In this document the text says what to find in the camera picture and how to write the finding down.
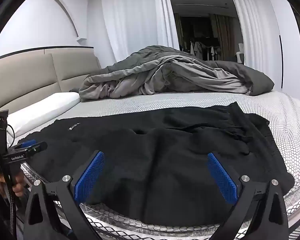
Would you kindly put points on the beige padded headboard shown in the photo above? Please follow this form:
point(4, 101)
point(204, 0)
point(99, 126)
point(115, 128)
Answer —
point(27, 80)

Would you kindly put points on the honeycomb patterned mattress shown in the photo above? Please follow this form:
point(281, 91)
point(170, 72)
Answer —
point(277, 110)

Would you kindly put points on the grey duvet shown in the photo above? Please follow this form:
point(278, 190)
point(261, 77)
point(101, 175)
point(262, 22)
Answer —
point(177, 75)

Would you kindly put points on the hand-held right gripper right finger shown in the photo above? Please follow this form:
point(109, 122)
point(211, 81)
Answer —
point(221, 177)

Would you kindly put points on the clothes rack with garments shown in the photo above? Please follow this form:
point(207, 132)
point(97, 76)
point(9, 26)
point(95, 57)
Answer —
point(202, 47)

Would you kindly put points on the white cabinet door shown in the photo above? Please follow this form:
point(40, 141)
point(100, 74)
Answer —
point(287, 42)

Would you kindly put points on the white sheer curtain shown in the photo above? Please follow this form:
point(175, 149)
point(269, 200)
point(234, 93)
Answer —
point(250, 17)
point(130, 17)

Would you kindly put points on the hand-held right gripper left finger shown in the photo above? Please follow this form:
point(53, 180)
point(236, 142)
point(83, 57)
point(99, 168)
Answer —
point(90, 177)

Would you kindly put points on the brown curtain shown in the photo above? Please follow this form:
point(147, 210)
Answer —
point(225, 37)

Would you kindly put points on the black pants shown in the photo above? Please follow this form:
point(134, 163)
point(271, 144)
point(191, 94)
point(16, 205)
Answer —
point(165, 167)

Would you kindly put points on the white chair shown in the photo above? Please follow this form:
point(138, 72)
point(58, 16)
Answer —
point(240, 52)

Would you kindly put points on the white pillow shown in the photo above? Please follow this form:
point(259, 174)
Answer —
point(40, 110)

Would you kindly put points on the person's left hand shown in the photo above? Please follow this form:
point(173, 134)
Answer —
point(18, 180)

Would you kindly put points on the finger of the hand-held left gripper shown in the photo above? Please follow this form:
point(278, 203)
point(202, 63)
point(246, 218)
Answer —
point(38, 147)
point(27, 143)

